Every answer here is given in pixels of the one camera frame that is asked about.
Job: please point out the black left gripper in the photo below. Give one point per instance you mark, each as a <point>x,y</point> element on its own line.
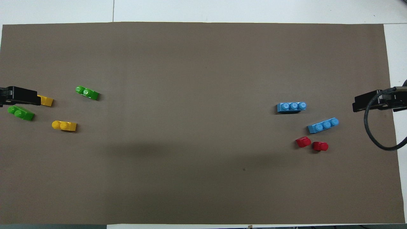
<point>6,97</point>

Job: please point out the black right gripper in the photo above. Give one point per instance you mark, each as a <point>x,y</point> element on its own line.
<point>400,102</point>

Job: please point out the green two-stud toy brick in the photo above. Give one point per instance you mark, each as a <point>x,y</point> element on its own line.
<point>90,93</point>
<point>24,114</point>

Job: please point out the blue three-stud toy brick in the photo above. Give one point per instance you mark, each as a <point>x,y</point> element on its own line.
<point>291,107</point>
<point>321,126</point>

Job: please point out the yellow two-stud toy brick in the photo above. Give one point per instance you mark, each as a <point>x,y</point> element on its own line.
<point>47,101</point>
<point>66,126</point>

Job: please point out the red single-stud toy brick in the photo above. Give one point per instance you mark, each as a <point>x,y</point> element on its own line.
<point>320,146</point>
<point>303,142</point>

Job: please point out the brown paper table mat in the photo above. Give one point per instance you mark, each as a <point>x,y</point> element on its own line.
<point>203,79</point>

